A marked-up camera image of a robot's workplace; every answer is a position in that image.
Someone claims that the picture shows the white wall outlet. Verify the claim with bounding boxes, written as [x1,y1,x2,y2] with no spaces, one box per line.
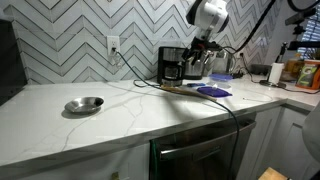
[106,35,121,56]

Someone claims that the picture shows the clear container with blue lid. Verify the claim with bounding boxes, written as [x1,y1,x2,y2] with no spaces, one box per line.
[208,73,234,89]

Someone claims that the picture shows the grey rounded object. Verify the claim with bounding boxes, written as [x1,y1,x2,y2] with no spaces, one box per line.
[301,101,320,164]

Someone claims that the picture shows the black steel coffeemaker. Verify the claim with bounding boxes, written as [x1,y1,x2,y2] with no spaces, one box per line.
[157,46,188,87]

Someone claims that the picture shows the blue snack packet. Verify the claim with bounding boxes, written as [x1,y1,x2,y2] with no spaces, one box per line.
[186,82,207,88]

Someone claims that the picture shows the white paper towel roll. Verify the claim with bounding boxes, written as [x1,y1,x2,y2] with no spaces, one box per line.
[268,62,285,84]

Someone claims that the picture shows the long wooden spoon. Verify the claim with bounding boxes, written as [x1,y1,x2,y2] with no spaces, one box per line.
[160,84,218,102]

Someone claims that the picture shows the orange bottle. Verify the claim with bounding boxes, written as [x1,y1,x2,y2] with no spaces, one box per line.
[286,54,302,81]

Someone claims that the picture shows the black camera stand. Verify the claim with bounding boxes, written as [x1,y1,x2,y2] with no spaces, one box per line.
[284,8,320,51]

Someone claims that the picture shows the black robot cable hose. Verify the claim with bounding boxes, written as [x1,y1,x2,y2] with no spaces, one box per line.
[229,0,278,54]

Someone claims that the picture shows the glass coffee pot black handle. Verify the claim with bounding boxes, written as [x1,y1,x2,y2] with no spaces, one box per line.
[163,64,184,81]

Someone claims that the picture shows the black paper towel holder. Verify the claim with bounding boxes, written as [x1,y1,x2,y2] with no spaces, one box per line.
[259,79,287,89]

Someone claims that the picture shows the wooden stool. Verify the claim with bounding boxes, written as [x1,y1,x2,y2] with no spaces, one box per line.
[258,167,289,180]

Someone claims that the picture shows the stainless steel dishwasher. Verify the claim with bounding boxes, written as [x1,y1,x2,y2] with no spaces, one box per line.
[149,111,258,180]

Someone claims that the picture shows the dark green cable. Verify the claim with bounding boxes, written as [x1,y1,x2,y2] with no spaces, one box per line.
[112,49,242,180]

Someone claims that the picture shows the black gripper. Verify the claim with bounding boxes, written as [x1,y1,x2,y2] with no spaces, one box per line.
[181,36,224,66]

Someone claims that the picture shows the black power strip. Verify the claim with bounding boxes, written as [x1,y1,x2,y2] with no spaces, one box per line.
[250,63,272,76]

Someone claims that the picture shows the orange drink mix tub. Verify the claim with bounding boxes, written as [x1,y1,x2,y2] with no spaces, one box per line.
[295,59,320,90]

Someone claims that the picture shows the black coffeemaker power cord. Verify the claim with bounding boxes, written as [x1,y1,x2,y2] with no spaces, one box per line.
[132,75,161,89]

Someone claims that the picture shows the grey shaker base cabinet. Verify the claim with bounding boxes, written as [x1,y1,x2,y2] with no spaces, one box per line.
[236,106,320,180]

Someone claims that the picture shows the steel cup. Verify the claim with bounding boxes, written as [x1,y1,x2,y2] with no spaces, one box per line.
[213,49,234,74]

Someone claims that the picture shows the purple plate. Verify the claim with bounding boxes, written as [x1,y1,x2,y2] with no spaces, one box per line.
[196,85,233,99]

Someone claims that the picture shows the steel utensil pot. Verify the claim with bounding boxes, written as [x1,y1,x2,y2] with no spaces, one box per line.
[184,58,214,80]

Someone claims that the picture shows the small steel bowl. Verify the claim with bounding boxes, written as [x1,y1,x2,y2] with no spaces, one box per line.
[63,96,105,115]

